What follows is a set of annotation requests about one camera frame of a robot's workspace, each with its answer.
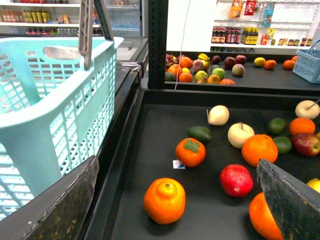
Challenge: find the white apple with stem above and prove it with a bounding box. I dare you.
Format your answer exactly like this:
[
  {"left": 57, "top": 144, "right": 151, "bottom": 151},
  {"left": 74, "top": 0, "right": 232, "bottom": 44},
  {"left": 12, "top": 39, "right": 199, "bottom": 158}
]
[{"left": 227, "top": 122, "right": 255, "bottom": 149}]

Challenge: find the green lime upper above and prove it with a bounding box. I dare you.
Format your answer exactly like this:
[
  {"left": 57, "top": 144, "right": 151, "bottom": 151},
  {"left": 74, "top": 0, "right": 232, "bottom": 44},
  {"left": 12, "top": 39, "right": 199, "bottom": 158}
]
[{"left": 267, "top": 117, "right": 286, "bottom": 135}]

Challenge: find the large orange centre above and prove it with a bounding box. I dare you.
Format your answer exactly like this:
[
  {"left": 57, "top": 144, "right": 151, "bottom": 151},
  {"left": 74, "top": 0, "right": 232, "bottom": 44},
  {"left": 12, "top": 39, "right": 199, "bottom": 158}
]
[{"left": 241, "top": 134, "right": 278, "bottom": 168}]

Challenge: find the white pear left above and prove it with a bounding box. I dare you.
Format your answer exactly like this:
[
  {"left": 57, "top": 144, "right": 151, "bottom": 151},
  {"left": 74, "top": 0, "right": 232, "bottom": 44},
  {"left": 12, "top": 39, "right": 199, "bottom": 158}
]
[{"left": 206, "top": 105, "right": 230, "bottom": 126}]

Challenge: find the red apple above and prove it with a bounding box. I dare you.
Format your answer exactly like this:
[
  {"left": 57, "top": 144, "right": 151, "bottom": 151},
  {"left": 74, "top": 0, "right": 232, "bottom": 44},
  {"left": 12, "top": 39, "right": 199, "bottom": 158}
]
[{"left": 290, "top": 132, "right": 320, "bottom": 157}]

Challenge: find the orange persimmon green calyx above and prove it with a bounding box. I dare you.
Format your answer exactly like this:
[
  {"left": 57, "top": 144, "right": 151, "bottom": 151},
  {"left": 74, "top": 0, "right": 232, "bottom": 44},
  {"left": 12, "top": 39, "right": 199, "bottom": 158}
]
[{"left": 175, "top": 137, "right": 206, "bottom": 168}]

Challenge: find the drink bottles shelf left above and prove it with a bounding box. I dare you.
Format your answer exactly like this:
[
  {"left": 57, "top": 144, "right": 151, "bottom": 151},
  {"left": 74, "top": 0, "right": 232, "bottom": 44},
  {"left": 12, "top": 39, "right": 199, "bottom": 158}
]
[{"left": 0, "top": 9, "right": 50, "bottom": 24}]

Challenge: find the yellow lemon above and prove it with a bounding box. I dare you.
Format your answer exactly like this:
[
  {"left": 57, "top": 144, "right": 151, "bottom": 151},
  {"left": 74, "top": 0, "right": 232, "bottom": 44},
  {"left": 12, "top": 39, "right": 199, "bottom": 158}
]
[{"left": 307, "top": 178, "right": 320, "bottom": 193}]

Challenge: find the pile of fruit far shelf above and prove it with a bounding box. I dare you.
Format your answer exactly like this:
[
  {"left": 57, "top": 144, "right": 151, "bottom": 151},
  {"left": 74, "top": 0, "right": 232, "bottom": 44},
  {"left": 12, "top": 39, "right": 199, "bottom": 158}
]
[{"left": 164, "top": 53, "right": 298, "bottom": 85}]

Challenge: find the dark green avocado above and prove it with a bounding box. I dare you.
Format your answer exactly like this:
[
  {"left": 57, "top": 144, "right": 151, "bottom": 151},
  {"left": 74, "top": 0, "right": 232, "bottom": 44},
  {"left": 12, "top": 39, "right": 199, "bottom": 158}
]
[{"left": 187, "top": 126, "right": 213, "bottom": 145}]

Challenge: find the white apple far right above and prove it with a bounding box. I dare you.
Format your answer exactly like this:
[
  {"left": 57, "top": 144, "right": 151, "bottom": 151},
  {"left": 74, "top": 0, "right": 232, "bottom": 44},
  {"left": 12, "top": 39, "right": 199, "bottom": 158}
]
[{"left": 295, "top": 100, "right": 320, "bottom": 120}]

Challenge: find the orange under right finger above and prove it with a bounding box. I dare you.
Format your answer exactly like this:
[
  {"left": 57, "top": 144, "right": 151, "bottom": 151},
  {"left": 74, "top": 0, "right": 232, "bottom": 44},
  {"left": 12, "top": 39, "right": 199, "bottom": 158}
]
[{"left": 248, "top": 192, "right": 284, "bottom": 240}]

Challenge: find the light teal plastic basket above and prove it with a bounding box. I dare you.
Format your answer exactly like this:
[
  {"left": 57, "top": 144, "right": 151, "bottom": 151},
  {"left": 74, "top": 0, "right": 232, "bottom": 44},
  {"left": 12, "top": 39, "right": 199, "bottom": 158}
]
[{"left": 0, "top": 37, "right": 123, "bottom": 219}]

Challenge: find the small orange mandarin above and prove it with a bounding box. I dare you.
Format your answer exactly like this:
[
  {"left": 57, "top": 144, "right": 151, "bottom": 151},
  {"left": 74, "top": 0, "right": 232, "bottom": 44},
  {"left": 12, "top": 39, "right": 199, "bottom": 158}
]
[{"left": 289, "top": 117, "right": 316, "bottom": 135}]

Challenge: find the blue basket on far shelf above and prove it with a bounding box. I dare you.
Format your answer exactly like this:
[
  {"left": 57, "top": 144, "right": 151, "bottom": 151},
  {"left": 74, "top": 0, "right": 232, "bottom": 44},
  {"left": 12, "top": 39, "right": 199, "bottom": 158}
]
[{"left": 292, "top": 39, "right": 320, "bottom": 84}]

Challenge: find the red pomegranate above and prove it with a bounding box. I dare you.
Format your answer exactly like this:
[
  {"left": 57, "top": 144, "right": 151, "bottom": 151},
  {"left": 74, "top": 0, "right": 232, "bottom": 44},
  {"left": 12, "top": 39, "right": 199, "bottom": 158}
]
[{"left": 219, "top": 164, "right": 254, "bottom": 198}]

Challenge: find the glass top freezer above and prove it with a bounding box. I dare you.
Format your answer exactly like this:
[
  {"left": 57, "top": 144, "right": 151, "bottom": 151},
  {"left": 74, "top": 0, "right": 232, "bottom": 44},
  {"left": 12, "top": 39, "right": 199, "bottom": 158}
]
[{"left": 116, "top": 37, "right": 149, "bottom": 76}]

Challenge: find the small white label card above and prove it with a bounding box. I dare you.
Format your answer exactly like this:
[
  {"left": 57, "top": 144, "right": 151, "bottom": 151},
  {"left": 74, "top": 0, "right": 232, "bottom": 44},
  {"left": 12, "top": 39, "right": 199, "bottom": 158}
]
[{"left": 172, "top": 159, "right": 186, "bottom": 169}]

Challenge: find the large navel orange front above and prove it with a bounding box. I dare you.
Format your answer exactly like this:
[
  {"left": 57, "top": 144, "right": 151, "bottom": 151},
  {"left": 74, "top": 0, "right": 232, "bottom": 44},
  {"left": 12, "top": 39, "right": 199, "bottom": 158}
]
[{"left": 143, "top": 177, "right": 186, "bottom": 225}]

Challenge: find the green lime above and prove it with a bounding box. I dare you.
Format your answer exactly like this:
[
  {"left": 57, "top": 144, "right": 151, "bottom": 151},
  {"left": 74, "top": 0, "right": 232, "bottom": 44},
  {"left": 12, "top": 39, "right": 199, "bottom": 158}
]
[
  {"left": 272, "top": 136, "right": 292, "bottom": 155},
  {"left": 267, "top": 117, "right": 286, "bottom": 135}
]

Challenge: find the dark sauce bottles row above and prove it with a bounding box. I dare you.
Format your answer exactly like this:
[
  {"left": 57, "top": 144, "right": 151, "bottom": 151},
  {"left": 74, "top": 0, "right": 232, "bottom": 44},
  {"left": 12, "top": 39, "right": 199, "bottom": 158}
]
[{"left": 211, "top": 26, "right": 259, "bottom": 45}]

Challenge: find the green lime lower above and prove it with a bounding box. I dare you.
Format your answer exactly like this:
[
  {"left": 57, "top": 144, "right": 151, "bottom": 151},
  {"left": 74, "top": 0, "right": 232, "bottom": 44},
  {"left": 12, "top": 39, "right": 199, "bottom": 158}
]
[{"left": 272, "top": 136, "right": 292, "bottom": 155}]

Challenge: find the grey basket handle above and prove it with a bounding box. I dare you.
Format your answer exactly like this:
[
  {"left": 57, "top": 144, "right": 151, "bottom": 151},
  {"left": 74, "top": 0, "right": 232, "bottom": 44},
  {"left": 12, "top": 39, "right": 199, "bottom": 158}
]
[{"left": 78, "top": 0, "right": 114, "bottom": 71}]

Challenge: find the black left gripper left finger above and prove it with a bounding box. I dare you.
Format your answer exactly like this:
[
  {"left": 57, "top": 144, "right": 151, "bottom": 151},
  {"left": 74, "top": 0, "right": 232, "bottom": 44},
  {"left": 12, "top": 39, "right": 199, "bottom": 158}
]
[{"left": 22, "top": 154, "right": 100, "bottom": 240}]

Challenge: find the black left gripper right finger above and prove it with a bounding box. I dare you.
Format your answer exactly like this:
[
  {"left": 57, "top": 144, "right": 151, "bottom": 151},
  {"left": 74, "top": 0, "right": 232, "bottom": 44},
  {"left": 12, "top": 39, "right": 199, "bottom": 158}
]
[{"left": 256, "top": 159, "right": 320, "bottom": 240}]

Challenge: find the black metal shelf rack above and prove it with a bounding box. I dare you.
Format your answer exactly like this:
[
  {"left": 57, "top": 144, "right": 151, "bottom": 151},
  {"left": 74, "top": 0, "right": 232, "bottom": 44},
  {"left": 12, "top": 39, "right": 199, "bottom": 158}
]
[{"left": 85, "top": 0, "right": 320, "bottom": 240}]

